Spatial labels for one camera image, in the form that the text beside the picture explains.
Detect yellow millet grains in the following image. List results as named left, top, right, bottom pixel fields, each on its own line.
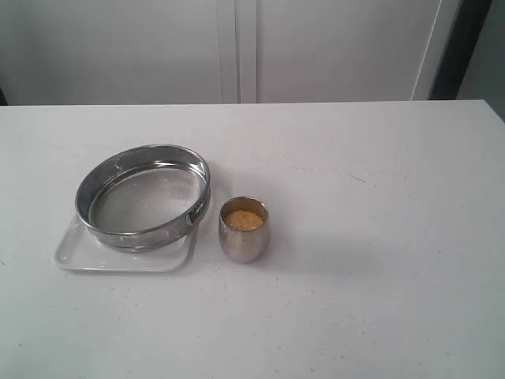
left=225, top=210, right=264, bottom=231

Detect stainless steel cup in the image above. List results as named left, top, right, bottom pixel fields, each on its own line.
left=218, top=197, right=271, bottom=264

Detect round steel mesh sieve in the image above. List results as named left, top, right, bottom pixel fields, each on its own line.
left=75, top=144, right=211, bottom=253

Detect white rectangular tray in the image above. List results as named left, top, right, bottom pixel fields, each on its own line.
left=53, top=216, right=198, bottom=274

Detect white cabinet doors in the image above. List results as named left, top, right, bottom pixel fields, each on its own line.
left=1, top=1, right=459, bottom=105

